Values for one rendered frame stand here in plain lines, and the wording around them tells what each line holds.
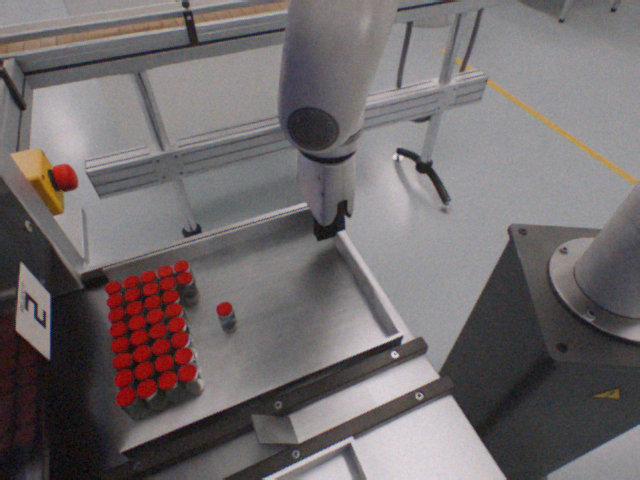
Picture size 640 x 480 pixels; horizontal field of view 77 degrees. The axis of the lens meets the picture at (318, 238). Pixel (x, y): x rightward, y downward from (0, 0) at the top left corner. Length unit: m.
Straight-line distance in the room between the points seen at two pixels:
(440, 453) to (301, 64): 0.42
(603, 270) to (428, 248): 1.24
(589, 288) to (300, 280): 0.42
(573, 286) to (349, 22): 0.53
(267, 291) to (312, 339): 0.10
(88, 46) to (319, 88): 1.00
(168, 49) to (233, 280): 0.83
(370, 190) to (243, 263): 1.51
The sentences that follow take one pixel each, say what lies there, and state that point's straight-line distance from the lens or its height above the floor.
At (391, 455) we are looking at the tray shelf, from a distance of 0.51.
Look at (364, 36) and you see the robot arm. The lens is 0.34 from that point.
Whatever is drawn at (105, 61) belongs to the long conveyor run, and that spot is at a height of 0.88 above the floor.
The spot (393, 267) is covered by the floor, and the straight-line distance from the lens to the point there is 1.76.
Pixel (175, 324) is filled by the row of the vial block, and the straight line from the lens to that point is 0.54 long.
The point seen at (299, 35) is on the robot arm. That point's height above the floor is 1.25.
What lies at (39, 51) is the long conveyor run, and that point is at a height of 0.93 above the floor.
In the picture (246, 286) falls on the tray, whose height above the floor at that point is 0.88.
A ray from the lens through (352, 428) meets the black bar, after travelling 0.50.
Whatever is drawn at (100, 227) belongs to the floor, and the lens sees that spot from 2.14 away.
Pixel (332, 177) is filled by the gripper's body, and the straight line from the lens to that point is 0.49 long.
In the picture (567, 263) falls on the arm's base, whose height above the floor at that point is 0.87.
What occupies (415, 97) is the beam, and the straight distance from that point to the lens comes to 1.79.
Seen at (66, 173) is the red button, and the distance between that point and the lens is 0.68.
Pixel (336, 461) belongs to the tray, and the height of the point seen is 0.88.
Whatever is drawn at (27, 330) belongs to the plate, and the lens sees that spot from 0.48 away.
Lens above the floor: 1.37
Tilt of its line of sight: 48 degrees down
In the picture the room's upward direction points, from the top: straight up
